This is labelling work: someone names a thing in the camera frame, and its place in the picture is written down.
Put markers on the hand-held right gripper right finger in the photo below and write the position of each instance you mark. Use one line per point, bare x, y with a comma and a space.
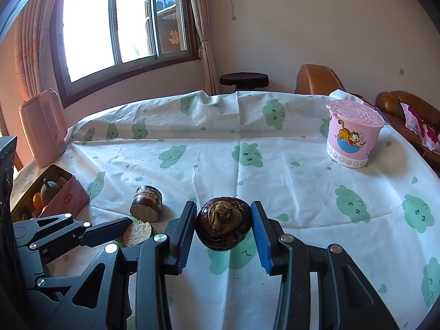
263, 237

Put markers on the black round stool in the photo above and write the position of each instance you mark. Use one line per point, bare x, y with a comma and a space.
244, 79

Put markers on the pink cartoon cup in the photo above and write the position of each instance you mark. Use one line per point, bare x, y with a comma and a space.
354, 134

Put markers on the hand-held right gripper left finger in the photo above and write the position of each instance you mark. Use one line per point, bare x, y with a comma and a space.
184, 237

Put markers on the brown leather sofa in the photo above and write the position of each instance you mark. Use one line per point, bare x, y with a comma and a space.
395, 106

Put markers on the dark cut fruit half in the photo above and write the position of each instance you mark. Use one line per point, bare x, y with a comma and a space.
146, 202
139, 233

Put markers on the beige curtain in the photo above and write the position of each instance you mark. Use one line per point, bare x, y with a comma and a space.
204, 41

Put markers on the pink metal tin box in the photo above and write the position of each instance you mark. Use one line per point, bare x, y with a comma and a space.
67, 199

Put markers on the white tablecloth with green clouds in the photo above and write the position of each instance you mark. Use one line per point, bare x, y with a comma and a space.
292, 185

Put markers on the sliding glass window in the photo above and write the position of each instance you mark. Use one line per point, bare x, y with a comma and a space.
113, 24

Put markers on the pink floral curtain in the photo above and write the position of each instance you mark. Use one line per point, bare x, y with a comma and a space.
34, 41

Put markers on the pink electric kettle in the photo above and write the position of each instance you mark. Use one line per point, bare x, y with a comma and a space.
43, 127

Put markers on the brown round fruit with stem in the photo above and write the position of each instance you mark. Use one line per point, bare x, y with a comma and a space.
50, 192

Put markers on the orange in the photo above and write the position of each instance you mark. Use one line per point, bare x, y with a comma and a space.
37, 202

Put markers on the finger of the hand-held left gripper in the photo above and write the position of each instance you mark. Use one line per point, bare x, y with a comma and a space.
51, 282
106, 230

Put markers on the pink floral cushion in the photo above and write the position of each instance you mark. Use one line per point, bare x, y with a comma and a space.
421, 127

